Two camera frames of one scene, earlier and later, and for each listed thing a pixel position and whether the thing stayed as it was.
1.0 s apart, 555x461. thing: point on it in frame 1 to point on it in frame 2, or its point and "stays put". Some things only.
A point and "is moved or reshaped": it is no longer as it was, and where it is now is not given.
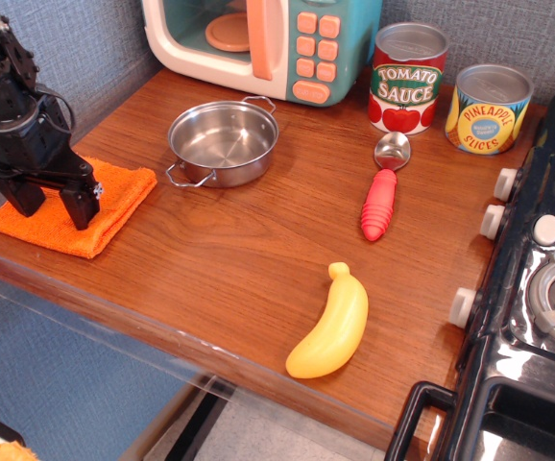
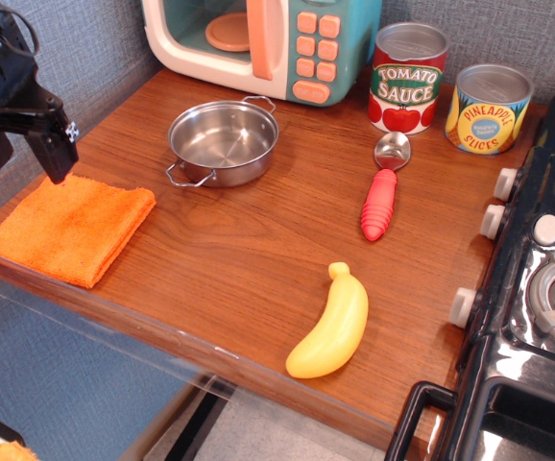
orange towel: (123, 190) is moved or reshaped
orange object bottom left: (12, 451) stays put
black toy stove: (520, 394) stays put
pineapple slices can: (488, 109) stays put
